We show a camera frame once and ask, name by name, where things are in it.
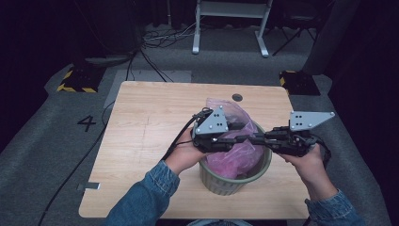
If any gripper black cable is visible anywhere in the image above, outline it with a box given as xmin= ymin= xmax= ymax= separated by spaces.
xmin=160 ymin=106 xmax=215 ymax=162
xmin=310 ymin=137 xmax=333 ymax=170

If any long black floor cable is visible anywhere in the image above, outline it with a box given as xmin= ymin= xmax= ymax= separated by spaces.
xmin=37 ymin=100 xmax=117 ymax=226

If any grey curtain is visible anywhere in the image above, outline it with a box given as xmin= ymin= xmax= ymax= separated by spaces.
xmin=301 ymin=0 xmax=362 ymax=75

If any black tripod stand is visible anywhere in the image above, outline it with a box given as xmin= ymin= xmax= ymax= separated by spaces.
xmin=271 ymin=24 xmax=317 ymax=57

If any dark equipment stand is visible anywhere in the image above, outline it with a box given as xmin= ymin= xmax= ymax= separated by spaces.
xmin=71 ymin=0 xmax=146 ymax=69

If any person's right hand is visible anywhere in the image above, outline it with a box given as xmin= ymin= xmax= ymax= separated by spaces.
xmin=277 ymin=143 xmax=339 ymax=202

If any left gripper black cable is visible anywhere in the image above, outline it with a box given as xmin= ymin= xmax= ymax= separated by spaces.
xmin=160 ymin=106 xmax=215 ymax=162

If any white metal stand frame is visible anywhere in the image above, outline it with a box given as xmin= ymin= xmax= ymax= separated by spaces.
xmin=191 ymin=0 xmax=274 ymax=58

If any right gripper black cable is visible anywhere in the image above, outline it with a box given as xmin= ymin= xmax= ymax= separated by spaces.
xmin=310 ymin=137 xmax=333 ymax=170

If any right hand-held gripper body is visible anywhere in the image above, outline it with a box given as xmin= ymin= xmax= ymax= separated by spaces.
xmin=264 ymin=110 xmax=336 ymax=158

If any tangled cable bundle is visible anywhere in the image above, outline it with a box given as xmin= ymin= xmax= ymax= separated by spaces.
xmin=141 ymin=17 xmax=203 ymax=83

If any person's left hand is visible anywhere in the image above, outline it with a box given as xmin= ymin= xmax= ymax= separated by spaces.
xmin=164 ymin=126 xmax=209 ymax=175

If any grey tape strip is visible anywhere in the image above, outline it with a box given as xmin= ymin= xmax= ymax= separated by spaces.
xmin=76 ymin=182 xmax=102 ymax=192

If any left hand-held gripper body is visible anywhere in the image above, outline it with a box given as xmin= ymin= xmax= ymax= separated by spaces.
xmin=191 ymin=105 xmax=240 ymax=154

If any green plastic bin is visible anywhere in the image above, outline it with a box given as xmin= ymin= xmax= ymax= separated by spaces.
xmin=199 ymin=121 xmax=273 ymax=197

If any black yellow striped base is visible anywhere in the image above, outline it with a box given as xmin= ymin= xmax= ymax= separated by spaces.
xmin=279 ymin=69 xmax=322 ymax=97
xmin=56 ymin=64 xmax=106 ymax=94

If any pink plastic bag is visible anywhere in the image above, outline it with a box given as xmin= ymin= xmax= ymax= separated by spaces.
xmin=205 ymin=97 xmax=266 ymax=180

